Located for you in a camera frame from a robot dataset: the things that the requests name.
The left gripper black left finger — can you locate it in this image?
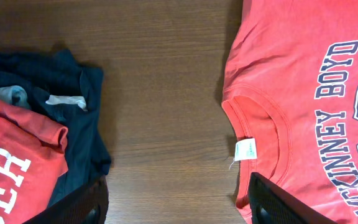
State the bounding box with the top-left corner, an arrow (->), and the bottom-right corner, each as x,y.
25,176 -> 109,224

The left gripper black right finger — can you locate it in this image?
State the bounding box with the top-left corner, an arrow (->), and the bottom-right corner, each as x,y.
248,172 -> 335,224

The orange McKinney Boyd soccer t-shirt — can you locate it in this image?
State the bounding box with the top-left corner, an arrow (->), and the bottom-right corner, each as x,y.
222,0 -> 358,223

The folded red 2013 soccer shirt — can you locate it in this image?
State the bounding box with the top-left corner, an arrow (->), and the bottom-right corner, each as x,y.
0,100 -> 68,223

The folded navy blue shirt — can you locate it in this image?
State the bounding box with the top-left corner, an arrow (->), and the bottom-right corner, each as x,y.
0,49 -> 111,205

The folded grey shirt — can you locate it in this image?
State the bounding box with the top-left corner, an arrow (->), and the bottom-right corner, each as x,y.
0,85 -> 31,110

